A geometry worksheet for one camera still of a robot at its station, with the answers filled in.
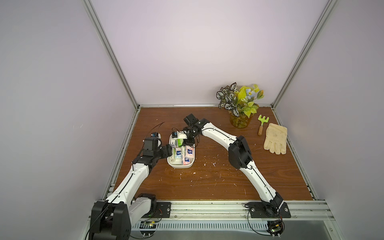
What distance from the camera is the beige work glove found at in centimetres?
96

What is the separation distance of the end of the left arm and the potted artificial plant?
439 mm

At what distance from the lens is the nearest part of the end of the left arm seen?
2.15ft

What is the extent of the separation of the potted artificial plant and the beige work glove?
0.25 metres
